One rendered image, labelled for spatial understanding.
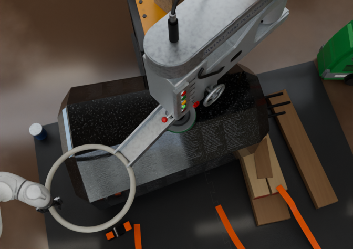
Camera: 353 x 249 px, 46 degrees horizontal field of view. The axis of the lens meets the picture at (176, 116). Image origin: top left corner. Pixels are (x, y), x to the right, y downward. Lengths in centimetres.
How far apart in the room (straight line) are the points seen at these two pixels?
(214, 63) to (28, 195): 106
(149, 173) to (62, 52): 162
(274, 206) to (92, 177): 135
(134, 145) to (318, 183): 152
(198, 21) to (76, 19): 230
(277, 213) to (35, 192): 178
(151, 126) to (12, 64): 185
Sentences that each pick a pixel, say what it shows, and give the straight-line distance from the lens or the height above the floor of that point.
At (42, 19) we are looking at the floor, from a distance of 401.
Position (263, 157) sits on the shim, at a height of 21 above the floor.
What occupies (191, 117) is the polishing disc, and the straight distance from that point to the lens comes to 245.
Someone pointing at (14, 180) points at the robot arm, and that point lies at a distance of 212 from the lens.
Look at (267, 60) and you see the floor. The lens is 364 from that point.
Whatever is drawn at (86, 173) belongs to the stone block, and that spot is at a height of 73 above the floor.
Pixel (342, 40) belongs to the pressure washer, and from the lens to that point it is 339.
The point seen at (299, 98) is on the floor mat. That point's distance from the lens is 353.
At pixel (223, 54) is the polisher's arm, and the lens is 202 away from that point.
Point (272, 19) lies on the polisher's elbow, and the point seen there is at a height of 128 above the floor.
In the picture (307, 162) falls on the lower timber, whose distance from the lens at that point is 329.
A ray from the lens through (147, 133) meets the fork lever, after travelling 233.
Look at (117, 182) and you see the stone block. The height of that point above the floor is 65.
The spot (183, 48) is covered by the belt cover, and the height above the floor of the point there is 169.
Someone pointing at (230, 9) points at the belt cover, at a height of 169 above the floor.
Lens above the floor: 314
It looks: 69 degrees down
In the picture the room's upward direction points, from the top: 3 degrees counter-clockwise
